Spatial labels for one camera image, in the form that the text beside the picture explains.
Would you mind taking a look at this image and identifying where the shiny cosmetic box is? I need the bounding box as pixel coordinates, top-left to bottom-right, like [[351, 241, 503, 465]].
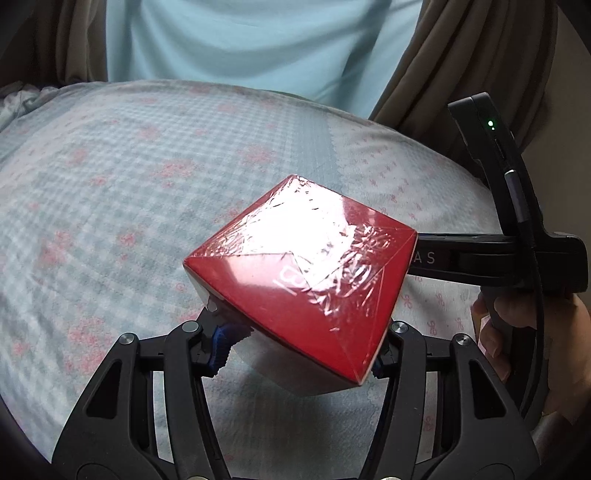
[[182, 174, 419, 397]]

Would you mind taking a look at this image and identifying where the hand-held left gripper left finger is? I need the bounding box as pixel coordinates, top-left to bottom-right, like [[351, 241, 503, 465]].
[[53, 307, 252, 480]]

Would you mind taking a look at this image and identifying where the light blue hanging cloth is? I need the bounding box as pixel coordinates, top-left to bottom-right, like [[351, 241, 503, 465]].
[[105, 0, 424, 119]]

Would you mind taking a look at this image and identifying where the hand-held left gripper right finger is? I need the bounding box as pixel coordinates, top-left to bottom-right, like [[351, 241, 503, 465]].
[[360, 318, 542, 480]]

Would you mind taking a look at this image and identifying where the grey-brown curtain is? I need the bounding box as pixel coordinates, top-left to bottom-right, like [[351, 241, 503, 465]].
[[368, 0, 563, 191], [0, 0, 110, 89]]

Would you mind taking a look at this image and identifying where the person's right hand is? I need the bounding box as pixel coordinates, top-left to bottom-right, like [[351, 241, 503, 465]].
[[470, 292, 591, 428]]

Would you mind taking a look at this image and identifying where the light blue crumpled blanket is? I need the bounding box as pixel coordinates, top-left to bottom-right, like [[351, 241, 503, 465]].
[[0, 80, 62, 131]]

